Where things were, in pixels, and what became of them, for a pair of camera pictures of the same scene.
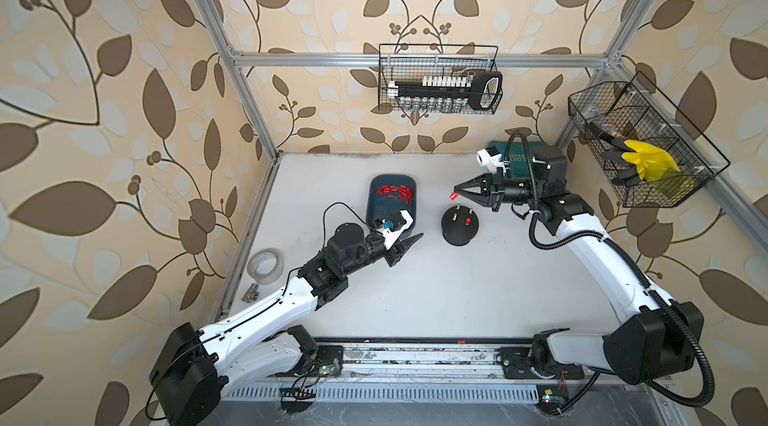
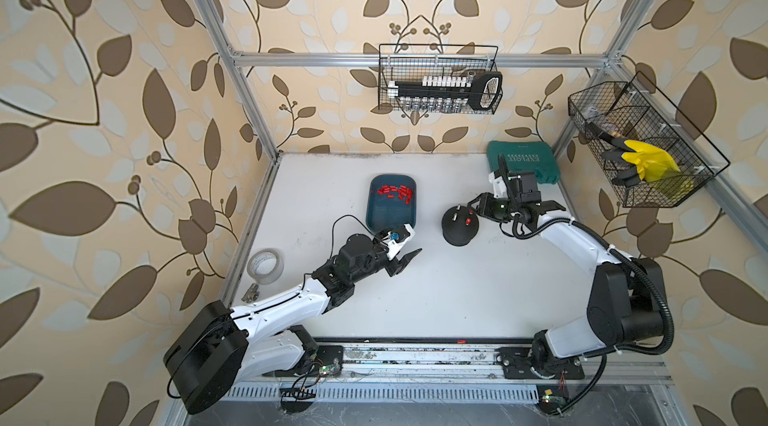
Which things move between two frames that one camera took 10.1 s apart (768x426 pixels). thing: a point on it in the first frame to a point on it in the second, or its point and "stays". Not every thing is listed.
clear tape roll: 265,266 stays
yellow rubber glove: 652,162 stays
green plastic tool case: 517,157 stays
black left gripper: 393,253 to 396,267
